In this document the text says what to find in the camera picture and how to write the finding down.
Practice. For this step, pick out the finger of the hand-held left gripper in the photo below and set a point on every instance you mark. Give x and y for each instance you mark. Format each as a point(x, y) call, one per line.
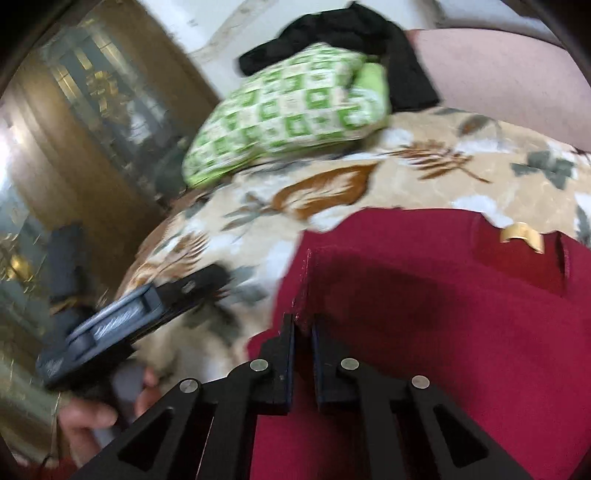
point(194, 288)

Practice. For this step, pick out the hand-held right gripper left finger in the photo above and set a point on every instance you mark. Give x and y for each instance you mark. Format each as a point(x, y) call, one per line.
point(287, 369)

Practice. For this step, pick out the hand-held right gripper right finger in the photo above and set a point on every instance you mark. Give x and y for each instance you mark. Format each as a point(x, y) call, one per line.
point(319, 369)

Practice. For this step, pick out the red garment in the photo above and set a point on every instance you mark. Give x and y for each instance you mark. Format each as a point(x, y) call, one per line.
point(438, 323)

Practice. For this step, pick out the person's left hand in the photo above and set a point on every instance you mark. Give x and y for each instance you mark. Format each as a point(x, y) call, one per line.
point(85, 424)

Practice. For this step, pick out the dark cloth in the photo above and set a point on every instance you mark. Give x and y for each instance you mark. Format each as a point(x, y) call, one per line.
point(67, 258)

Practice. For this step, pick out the green checkered pillow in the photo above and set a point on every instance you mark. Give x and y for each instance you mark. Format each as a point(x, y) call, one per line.
point(286, 110)

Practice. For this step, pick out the beige leaf print blanket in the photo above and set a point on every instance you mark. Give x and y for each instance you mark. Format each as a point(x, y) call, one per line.
point(406, 184)

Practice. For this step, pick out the wooden glass door cabinet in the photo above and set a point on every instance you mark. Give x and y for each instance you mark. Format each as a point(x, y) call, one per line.
point(152, 60)

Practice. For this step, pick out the gold tag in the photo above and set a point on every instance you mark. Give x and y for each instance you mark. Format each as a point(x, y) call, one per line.
point(522, 234)

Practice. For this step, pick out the black cloth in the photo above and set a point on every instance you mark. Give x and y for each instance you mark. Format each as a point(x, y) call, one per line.
point(406, 60)

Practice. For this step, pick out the pink cushion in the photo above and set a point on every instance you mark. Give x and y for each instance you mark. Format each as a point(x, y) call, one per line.
point(508, 78)

